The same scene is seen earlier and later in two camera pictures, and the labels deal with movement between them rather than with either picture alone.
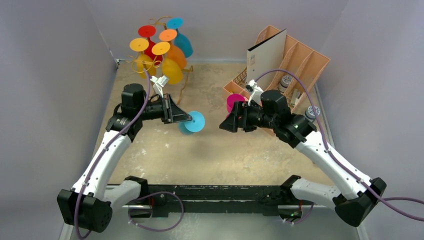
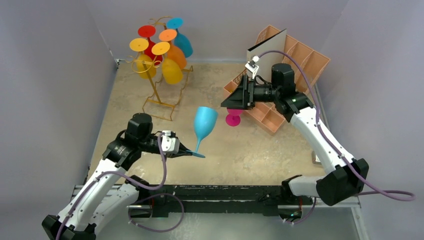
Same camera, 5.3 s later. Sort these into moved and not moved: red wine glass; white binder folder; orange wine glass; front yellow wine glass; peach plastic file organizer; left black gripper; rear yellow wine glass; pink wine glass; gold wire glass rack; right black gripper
Moved: right black gripper; pink wine glass; left black gripper
Not moved: front yellow wine glass; red wine glass; peach plastic file organizer; rear yellow wine glass; gold wire glass rack; white binder folder; orange wine glass
